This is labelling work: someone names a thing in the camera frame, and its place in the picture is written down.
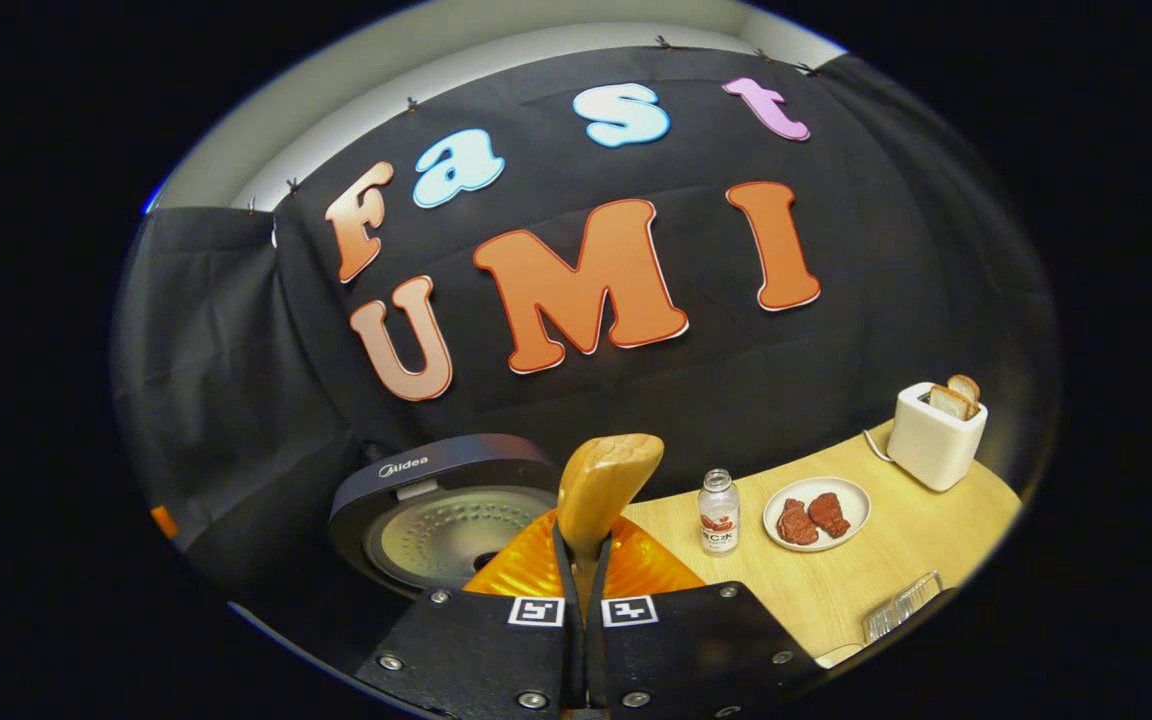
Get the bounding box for red meat piece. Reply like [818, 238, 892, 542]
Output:
[808, 492, 852, 539]
[777, 498, 820, 546]

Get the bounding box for metal wire chopstick holder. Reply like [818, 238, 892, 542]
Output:
[861, 570, 945, 644]

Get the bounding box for white round plate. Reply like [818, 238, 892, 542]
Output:
[763, 476, 872, 552]

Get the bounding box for wooden spoon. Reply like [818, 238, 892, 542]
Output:
[556, 433, 665, 626]

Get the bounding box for clear bottle with red label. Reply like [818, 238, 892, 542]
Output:
[698, 468, 741, 556]

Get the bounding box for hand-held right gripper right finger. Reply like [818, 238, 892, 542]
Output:
[586, 510, 822, 713]

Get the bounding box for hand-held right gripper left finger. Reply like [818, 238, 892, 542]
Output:
[356, 510, 587, 713]

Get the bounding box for white toaster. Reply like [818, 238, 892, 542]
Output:
[886, 381, 989, 492]

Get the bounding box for dark grey rice cooker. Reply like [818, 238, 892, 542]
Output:
[328, 433, 562, 601]

